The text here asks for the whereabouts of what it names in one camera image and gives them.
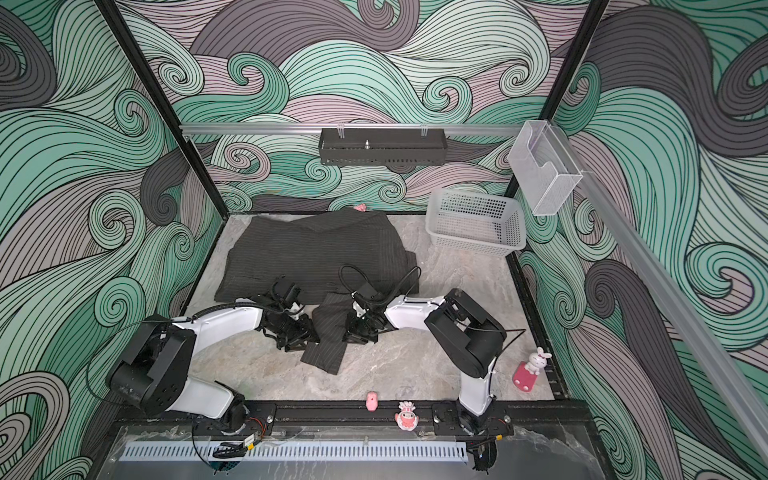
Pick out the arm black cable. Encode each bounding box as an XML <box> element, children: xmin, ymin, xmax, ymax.
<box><xmin>173</xmin><ymin>275</ymin><xmax>289</xmax><ymax>325</ymax></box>
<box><xmin>338</xmin><ymin>263</ymin><xmax>424</xmax><ymax>301</ymax></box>

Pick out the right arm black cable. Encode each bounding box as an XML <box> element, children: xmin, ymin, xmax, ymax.
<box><xmin>338</xmin><ymin>263</ymin><xmax>424</xmax><ymax>301</ymax></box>

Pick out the white bunny on pink stand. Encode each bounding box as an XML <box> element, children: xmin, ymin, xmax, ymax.
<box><xmin>513</xmin><ymin>347</ymin><xmax>552</xmax><ymax>392</ymax></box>

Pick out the aluminium rail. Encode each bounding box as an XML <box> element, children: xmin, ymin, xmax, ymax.
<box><xmin>179</xmin><ymin>122</ymin><xmax>523</xmax><ymax>137</ymax></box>
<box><xmin>548</xmin><ymin>122</ymin><xmax>768</xmax><ymax>463</ymax></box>

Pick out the aluminium rear rail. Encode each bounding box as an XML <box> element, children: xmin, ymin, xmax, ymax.
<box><xmin>179</xmin><ymin>122</ymin><xmax>523</xmax><ymax>137</ymax></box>

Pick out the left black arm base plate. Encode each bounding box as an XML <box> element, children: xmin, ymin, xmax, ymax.
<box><xmin>193</xmin><ymin>400</ymin><xmax>277</xmax><ymax>438</ymax></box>

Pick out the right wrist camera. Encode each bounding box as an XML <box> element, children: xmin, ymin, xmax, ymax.
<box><xmin>352</xmin><ymin>302</ymin><xmax>367</xmax><ymax>318</ymax></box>

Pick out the pink white doll figure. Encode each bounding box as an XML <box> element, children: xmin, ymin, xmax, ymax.
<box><xmin>395</xmin><ymin>401</ymin><xmax>419</xmax><ymax>432</ymax></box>

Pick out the small pink front toy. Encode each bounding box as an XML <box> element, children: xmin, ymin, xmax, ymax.
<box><xmin>365</xmin><ymin>391</ymin><xmax>379</xmax><ymax>412</ymax></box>

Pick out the dark grey striped shirt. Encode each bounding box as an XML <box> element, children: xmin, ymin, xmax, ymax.
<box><xmin>215</xmin><ymin>208</ymin><xmax>418</xmax><ymax>375</ymax></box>

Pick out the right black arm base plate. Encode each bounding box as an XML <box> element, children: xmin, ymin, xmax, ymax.
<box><xmin>431</xmin><ymin>400</ymin><xmax>514</xmax><ymax>438</ymax></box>

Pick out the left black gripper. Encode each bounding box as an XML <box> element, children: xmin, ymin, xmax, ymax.
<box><xmin>269</xmin><ymin>312</ymin><xmax>322</xmax><ymax>352</ymax></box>

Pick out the clear plastic wall holder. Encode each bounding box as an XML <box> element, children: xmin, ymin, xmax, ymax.
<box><xmin>508</xmin><ymin>120</ymin><xmax>583</xmax><ymax>216</ymax></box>

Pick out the white plastic mesh basket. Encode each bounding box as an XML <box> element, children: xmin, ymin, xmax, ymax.
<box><xmin>425</xmin><ymin>189</ymin><xmax>527</xmax><ymax>258</ymax></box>

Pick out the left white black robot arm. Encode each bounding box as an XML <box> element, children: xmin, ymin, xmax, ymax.
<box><xmin>105</xmin><ymin>284</ymin><xmax>320</xmax><ymax>434</ymax></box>

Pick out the aluminium right rail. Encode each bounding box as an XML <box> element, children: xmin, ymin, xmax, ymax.
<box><xmin>548</xmin><ymin>122</ymin><xmax>768</xmax><ymax>463</ymax></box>

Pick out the white slotted cable duct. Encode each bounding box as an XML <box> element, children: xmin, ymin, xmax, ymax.
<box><xmin>118</xmin><ymin>440</ymin><xmax>469</xmax><ymax>463</ymax></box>

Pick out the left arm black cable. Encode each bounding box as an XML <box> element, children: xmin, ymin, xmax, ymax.
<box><xmin>173</xmin><ymin>275</ymin><xmax>289</xmax><ymax>325</ymax></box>

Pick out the black perforated wall shelf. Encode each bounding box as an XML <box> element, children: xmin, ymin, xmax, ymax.
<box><xmin>318</xmin><ymin>129</ymin><xmax>448</xmax><ymax>168</ymax></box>

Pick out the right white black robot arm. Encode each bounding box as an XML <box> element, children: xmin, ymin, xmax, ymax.
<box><xmin>343</xmin><ymin>284</ymin><xmax>507</xmax><ymax>420</ymax></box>

